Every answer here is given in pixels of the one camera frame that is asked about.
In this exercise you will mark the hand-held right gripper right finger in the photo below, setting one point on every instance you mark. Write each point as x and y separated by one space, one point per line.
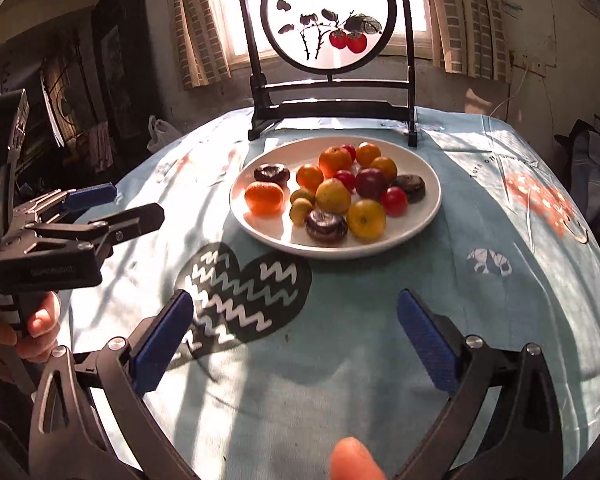
427 340

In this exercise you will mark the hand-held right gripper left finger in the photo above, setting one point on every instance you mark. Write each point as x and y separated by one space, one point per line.
162 340

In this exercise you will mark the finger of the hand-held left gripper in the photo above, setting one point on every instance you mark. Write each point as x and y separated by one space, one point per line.
135 220
92 194

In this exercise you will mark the mandarin orange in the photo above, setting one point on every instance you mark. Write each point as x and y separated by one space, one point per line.
335 160
264 196

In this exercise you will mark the white round plate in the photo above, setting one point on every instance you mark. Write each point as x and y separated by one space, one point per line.
267 230

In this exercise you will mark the red cherry tomato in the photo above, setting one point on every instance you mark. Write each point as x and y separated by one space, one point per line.
394 200
345 180
349 151

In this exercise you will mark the dark brown water chestnut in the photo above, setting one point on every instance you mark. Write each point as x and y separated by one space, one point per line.
271 172
409 187
326 226

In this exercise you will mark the small yellow-green fruit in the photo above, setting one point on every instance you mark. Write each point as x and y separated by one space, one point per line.
300 212
302 194

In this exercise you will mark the dark red tomato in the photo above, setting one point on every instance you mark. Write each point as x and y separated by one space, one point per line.
371 182

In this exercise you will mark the yellow cherry tomato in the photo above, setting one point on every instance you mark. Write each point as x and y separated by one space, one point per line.
333 196
365 219

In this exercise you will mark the orange cherry tomato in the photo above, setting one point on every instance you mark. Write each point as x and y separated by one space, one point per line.
385 167
368 154
309 177

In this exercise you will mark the person's left hand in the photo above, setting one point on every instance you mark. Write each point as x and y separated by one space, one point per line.
42 320

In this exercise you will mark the person's right hand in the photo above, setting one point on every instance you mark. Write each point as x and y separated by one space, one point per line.
355 460

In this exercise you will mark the hanging pale cloth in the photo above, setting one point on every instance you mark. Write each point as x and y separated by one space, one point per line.
100 147

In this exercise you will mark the white plastic bag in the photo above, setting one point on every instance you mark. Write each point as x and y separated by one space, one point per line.
162 135

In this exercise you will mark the light blue printed tablecloth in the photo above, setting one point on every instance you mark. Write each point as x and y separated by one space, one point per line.
330 360

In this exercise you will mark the checked beige curtain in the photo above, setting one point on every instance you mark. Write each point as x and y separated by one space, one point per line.
467 15
200 25

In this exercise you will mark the dark cloth pile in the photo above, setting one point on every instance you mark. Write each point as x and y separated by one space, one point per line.
590 170

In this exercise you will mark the wall power outlet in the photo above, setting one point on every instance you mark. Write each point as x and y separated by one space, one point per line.
529 62

